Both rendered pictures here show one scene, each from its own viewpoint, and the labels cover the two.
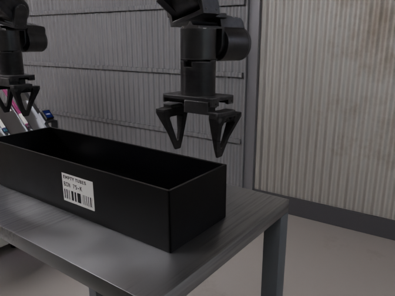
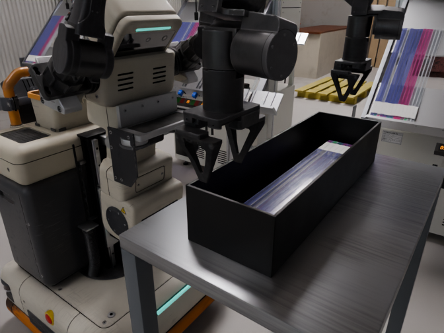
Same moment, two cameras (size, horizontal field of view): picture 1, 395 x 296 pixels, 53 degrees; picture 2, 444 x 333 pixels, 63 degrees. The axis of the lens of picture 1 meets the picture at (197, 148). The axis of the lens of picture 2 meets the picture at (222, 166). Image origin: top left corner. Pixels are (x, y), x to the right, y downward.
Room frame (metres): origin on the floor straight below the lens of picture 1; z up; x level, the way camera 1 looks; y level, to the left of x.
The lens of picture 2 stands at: (0.64, -0.50, 1.19)
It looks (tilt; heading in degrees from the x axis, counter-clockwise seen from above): 24 degrees down; 90
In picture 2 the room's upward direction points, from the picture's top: straight up
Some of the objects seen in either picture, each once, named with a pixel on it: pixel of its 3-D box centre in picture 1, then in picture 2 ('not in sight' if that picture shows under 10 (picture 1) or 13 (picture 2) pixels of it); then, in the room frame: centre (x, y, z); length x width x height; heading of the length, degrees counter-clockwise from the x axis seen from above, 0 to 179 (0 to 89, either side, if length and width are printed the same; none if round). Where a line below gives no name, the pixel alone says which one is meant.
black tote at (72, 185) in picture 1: (95, 174); (301, 170); (0.82, 0.22, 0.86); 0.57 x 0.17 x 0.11; 54
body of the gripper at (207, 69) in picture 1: (197, 83); (222, 94); (0.65, 0.00, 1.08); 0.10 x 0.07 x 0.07; 53
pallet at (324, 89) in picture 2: not in sight; (337, 89); (2.33, 4.75, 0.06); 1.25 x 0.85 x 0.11; 57
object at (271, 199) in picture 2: not in sight; (300, 181); (0.82, 0.22, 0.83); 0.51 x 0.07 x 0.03; 54
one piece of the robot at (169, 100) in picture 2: not in sight; (154, 135); (0.45, 0.50, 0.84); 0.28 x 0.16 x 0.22; 54
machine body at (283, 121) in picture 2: not in sight; (233, 125); (0.74, 2.25, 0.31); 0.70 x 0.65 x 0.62; 145
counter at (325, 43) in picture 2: not in sight; (318, 49); (2.56, 6.97, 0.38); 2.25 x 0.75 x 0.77; 56
